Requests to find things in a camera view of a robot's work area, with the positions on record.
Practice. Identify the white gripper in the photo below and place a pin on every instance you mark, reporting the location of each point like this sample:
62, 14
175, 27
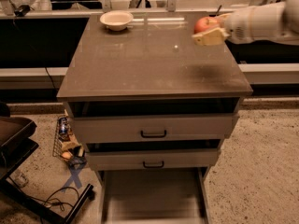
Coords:
237, 24

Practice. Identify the red apple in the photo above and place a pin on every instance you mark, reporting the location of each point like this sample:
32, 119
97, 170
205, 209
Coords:
204, 24

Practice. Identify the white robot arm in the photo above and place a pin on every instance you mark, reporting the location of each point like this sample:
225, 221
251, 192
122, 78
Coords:
276, 22

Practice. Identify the grey drawer cabinet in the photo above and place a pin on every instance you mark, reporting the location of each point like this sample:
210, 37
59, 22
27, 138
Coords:
152, 68

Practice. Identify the top grey drawer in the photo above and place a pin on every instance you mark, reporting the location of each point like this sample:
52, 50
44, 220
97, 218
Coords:
153, 128

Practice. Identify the grey drawer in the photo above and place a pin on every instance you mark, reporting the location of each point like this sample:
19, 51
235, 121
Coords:
155, 159
153, 128

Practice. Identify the middle grey drawer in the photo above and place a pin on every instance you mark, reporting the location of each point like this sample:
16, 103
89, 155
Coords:
155, 159

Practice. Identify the open bottom drawer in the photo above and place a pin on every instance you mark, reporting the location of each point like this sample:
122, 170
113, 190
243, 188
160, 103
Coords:
155, 196

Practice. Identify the white bowl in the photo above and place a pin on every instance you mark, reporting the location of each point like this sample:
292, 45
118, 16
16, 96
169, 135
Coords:
116, 20

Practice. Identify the blue soda can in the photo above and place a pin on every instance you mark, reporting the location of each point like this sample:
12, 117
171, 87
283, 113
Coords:
63, 127

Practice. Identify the black power adapter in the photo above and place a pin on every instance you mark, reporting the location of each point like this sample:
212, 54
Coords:
22, 10

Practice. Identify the wire basket with items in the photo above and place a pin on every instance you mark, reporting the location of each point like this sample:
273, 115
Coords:
70, 151

